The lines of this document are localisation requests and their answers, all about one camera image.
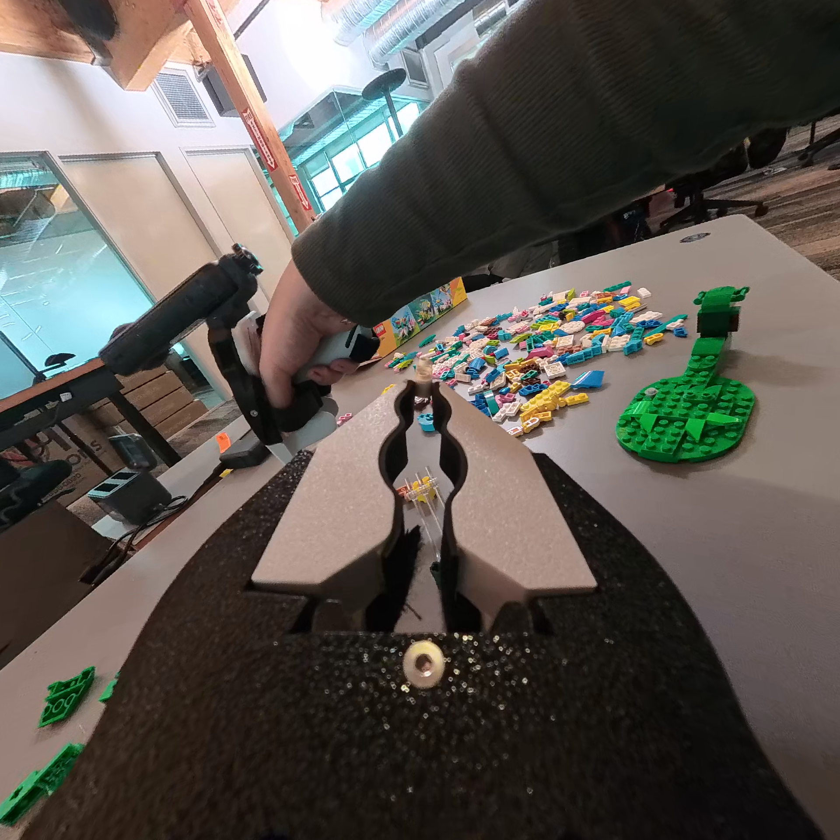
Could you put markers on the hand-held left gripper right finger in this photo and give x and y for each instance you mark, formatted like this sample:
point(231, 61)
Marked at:
point(518, 518)

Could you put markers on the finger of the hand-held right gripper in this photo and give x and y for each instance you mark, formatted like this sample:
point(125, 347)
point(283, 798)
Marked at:
point(285, 454)

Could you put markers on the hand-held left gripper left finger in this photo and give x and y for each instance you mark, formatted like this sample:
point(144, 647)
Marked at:
point(328, 512)

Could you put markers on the small beige toy brick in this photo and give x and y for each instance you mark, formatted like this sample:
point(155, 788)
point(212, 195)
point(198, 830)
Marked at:
point(424, 374)

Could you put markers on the pile of colourful toy bricks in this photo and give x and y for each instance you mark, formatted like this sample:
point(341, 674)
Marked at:
point(558, 354)

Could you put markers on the person's right forearm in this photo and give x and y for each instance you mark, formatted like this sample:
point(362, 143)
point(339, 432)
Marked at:
point(558, 131)

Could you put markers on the brown wooden desk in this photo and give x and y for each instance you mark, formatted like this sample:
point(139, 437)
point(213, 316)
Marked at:
point(59, 387)

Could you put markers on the grey desk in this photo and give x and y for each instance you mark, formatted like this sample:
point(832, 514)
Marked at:
point(722, 558)

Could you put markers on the person's right hand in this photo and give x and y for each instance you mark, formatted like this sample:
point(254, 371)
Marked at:
point(289, 328)

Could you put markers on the black flat box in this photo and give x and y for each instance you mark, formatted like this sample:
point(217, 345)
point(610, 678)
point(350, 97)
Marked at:
point(246, 453)

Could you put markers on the stack of cardboard boxes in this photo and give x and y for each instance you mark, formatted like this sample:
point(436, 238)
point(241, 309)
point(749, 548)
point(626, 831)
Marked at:
point(157, 400)

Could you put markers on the dark green brick with clear stalks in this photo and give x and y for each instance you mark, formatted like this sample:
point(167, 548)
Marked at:
point(426, 489)

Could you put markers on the white door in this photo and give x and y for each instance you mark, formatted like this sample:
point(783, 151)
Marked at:
point(243, 197)
point(131, 223)

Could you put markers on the cyan boat brick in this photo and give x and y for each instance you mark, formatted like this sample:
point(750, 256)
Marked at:
point(426, 423)

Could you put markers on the small grey device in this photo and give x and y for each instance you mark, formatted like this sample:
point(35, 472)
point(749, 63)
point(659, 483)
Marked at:
point(134, 451)

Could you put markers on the black charging dock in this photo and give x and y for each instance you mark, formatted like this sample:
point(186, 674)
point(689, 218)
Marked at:
point(128, 492)

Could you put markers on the toy brick set box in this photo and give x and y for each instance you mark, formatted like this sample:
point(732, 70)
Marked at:
point(420, 315)

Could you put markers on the green toy brick plant model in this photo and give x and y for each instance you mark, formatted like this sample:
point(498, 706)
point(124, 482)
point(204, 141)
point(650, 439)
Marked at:
point(689, 413)

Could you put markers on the black office chair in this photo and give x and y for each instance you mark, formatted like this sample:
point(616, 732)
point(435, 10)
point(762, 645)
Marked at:
point(33, 482)
point(735, 177)

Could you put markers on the dark brown panel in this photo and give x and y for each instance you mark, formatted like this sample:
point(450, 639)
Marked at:
point(39, 577)

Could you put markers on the black round ceiling speaker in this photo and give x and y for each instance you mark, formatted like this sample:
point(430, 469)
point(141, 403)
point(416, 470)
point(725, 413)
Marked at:
point(92, 16)

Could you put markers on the black floor lamp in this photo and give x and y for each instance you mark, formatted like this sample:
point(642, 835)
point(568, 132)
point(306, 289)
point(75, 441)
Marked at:
point(385, 82)

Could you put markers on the cluster of small green bricks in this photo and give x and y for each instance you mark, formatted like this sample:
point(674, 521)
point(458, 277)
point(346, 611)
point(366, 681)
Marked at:
point(62, 702)

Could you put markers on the white wall vent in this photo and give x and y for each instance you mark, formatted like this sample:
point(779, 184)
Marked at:
point(180, 97)

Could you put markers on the wooden post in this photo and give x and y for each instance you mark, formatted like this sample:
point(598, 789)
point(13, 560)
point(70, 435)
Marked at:
point(249, 98)

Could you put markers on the black wall speaker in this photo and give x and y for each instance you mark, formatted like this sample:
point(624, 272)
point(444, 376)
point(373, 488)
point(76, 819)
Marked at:
point(223, 88)

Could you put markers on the long silver air duct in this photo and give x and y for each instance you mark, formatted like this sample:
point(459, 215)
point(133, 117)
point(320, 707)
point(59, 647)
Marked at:
point(407, 26)

